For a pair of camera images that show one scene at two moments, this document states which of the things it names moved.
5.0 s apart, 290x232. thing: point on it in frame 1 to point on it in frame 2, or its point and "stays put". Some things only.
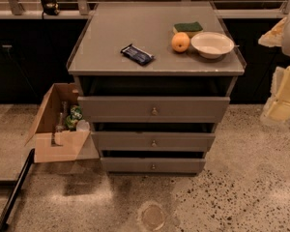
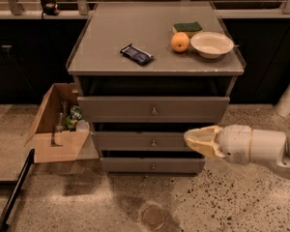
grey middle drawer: [153, 140] stays put
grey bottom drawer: [153, 164] stays put
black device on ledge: [51, 9] stays put
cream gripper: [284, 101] to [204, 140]
